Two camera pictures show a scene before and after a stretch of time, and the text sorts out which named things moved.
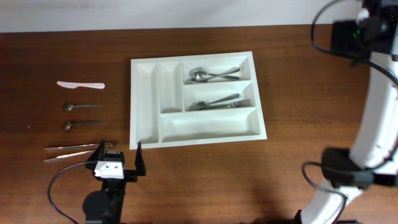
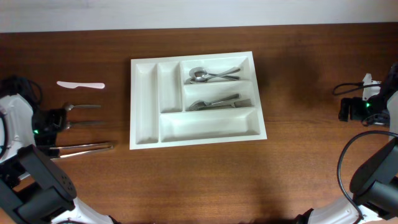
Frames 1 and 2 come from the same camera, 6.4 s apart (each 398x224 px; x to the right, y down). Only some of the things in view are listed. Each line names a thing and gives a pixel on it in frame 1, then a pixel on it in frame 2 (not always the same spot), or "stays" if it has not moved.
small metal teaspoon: [69, 106] stays
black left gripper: [131, 175] -> [60, 115]
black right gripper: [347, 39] -> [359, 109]
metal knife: [107, 145] stays
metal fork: [200, 104] stays
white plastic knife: [74, 84] stays
